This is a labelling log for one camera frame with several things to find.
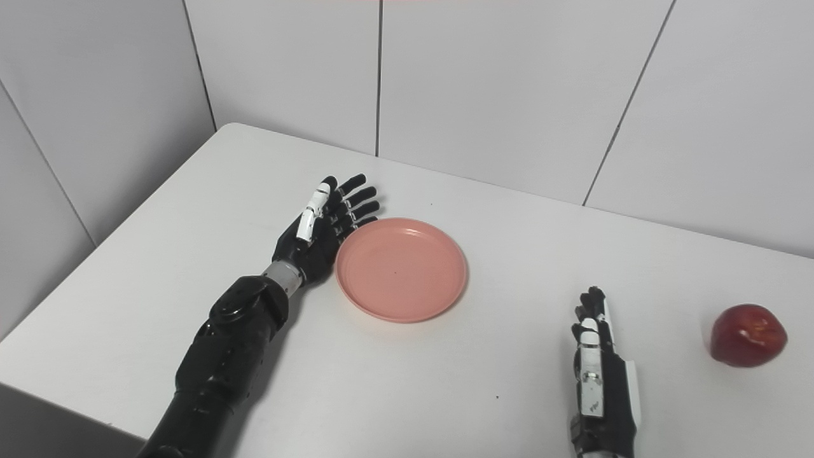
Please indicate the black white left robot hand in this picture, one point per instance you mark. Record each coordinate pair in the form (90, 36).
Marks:
(315, 251)

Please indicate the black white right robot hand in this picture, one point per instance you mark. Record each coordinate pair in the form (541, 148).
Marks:
(610, 401)

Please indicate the pink round plate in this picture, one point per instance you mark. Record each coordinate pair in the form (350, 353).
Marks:
(400, 270)

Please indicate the red apple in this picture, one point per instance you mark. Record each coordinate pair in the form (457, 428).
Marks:
(748, 336)

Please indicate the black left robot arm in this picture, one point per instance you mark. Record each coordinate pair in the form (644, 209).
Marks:
(229, 356)

